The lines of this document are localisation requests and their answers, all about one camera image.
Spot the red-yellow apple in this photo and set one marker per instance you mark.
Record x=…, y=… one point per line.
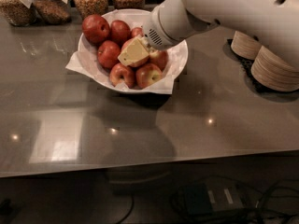
x=147, y=75
x=158, y=57

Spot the white bowl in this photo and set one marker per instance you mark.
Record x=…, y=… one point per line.
x=179, y=56

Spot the back stack of paper bowls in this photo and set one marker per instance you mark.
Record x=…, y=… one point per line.
x=245, y=46

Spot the red-yellow apple front right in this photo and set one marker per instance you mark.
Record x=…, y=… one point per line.
x=147, y=75

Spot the dark red apple back left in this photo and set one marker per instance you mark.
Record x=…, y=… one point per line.
x=96, y=29

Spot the black mat under bowls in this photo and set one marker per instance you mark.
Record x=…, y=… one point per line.
x=247, y=64

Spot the front stack of paper bowls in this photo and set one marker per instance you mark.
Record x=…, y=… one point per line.
x=272, y=72

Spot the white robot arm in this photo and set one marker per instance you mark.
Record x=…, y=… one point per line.
x=274, y=23

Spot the red apple middle left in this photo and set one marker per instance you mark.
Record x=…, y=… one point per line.
x=107, y=54

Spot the glass jar far left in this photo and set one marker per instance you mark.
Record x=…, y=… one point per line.
x=16, y=13

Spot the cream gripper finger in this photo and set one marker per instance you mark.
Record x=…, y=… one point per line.
x=134, y=52
x=146, y=45

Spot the dark red apple back middle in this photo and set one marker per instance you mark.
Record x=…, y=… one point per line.
x=119, y=32

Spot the red apple front left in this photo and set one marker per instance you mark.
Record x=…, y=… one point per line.
x=122, y=74

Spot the black power adapter box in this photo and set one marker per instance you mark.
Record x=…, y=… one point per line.
x=212, y=198

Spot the dark red apple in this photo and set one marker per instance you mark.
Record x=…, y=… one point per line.
x=96, y=29
x=119, y=32

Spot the white paper liner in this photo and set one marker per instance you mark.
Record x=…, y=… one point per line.
x=93, y=66

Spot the red apple back right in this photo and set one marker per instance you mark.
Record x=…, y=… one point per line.
x=136, y=31

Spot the stack of paper bowls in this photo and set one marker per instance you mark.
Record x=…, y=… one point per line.
x=272, y=72
x=245, y=46

